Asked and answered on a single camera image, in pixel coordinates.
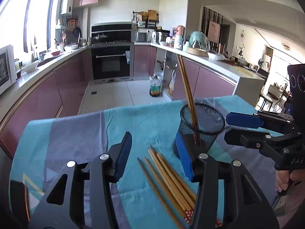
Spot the oil bottle on floor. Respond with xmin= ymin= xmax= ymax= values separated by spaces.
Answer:
xmin=149 ymin=75 xmax=162 ymax=97

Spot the teal mesh food cover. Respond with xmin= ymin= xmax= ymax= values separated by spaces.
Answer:
xmin=189 ymin=31 xmax=210 ymax=52

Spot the white water heater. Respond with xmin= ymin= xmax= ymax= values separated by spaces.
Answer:
xmin=60 ymin=0 xmax=73 ymax=15

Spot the pink thermos kettle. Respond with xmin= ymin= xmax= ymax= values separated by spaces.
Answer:
xmin=174 ymin=25 xmax=185 ymax=50

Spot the white bowl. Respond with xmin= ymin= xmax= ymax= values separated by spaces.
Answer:
xmin=22 ymin=61 xmax=39 ymax=73

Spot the right hand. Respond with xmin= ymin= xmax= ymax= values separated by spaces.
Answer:
xmin=275 ymin=170 xmax=305 ymax=192

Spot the round bamboo steamer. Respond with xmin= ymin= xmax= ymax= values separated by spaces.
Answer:
xmin=187 ymin=48 xmax=208 ymax=57

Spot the pink sleeve forearm right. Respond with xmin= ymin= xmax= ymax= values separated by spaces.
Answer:
xmin=274 ymin=181 xmax=305 ymax=228

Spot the black mesh utensil cup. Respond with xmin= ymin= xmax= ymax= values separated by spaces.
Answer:
xmin=177 ymin=102 xmax=225 ymax=150

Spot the white microwave oven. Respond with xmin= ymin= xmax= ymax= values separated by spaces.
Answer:
xmin=0 ymin=45 xmax=17 ymax=95

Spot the black built-in oven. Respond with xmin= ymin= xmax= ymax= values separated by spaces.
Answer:
xmin=90 ymin=22 xmax=134 ymax=83

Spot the black camera box right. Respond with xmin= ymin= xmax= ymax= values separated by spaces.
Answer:
xmin=287 ymin=64 xmax=305 ymax=127

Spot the smartphone with orange edge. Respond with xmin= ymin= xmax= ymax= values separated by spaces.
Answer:
xmin=10 ymin=180 xmax=30 ymax=228

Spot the black wall shelf rack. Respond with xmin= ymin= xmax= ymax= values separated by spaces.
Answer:
xmin=131 ymin=10 xmax=159 ymax=30

